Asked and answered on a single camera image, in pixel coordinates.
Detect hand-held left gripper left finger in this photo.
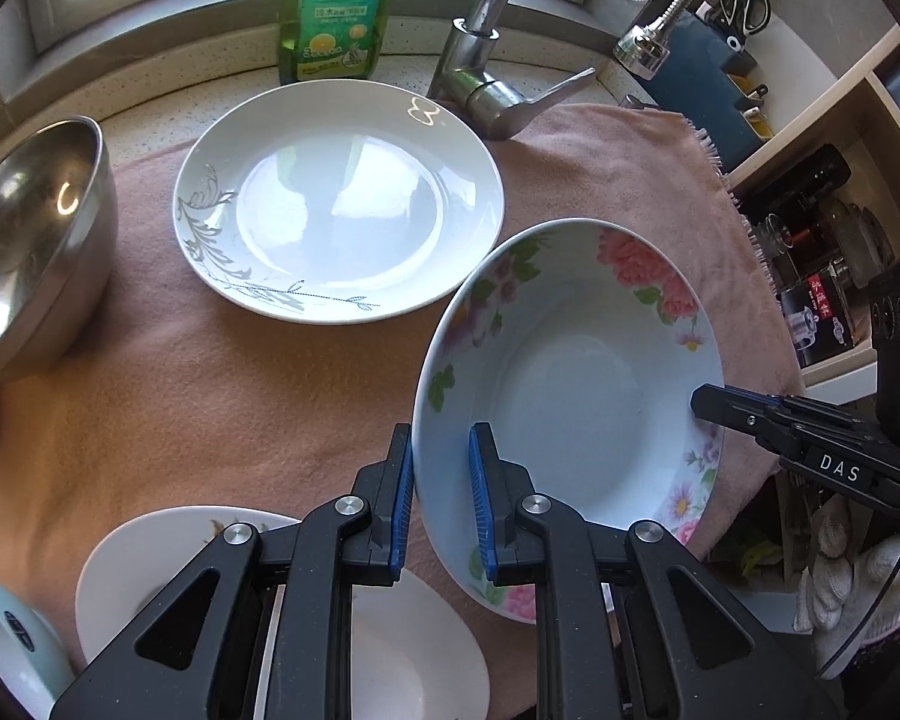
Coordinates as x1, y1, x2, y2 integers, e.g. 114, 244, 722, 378
49, 422, 415, 720

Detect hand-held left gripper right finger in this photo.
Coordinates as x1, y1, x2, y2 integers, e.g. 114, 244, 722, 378
467, 422, 846, 720

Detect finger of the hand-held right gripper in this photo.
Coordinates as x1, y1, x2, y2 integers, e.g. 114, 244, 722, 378
690, 382, 792, 460
727, 387, 875, 432

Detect pink floral bowl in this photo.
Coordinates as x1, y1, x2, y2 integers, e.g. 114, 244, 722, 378
411, 217, 725, 625

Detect plain white plate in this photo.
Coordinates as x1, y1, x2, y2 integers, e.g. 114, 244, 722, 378
75, 505, 491, 720

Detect white plate with grey leaves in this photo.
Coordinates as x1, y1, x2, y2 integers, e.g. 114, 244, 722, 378
172, 82, 505, 325

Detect small stainless steel bowl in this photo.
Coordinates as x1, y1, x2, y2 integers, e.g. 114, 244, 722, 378
0, 115, 118, 382

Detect person's right hand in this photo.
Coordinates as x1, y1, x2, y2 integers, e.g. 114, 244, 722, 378
793, 495, 900, 662

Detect black and red box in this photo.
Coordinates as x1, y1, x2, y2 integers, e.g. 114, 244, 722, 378
778, 268, 857, 352

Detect clear glass jar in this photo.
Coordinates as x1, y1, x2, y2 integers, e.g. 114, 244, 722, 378
825, 201, 895, 282

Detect small glass cup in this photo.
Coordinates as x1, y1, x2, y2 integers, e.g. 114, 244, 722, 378
750, 214, 797, 272

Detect pink towel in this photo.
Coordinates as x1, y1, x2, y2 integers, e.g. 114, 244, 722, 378
0, 101, 805, 720

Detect dark bottle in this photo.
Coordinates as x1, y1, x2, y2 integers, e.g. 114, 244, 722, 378
754, 145, 853, 230

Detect beige shelf unit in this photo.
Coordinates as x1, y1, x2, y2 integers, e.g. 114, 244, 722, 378
720, 21, 900, 391

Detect dark blue knife block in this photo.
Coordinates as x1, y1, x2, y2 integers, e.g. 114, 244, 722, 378
649, 7, 775, 175

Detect chrome faucet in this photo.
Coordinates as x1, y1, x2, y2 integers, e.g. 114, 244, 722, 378
426, 0, 598, 140

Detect light blue bowl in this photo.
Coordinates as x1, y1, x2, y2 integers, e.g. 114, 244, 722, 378
0, 571, 76, 720

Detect green dish soap bottle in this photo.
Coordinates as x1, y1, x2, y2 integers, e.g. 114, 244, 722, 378
277, 0, 400, 86

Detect thin black cable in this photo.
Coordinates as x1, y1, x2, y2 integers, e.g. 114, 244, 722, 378
816, 529, 900, 680

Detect chrome pull-out sprayer hose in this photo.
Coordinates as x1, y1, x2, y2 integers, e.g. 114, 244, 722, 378
613, 0, 725, 80

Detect black handled scissors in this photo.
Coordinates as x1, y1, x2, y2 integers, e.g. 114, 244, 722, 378
715, 0, 771, 40

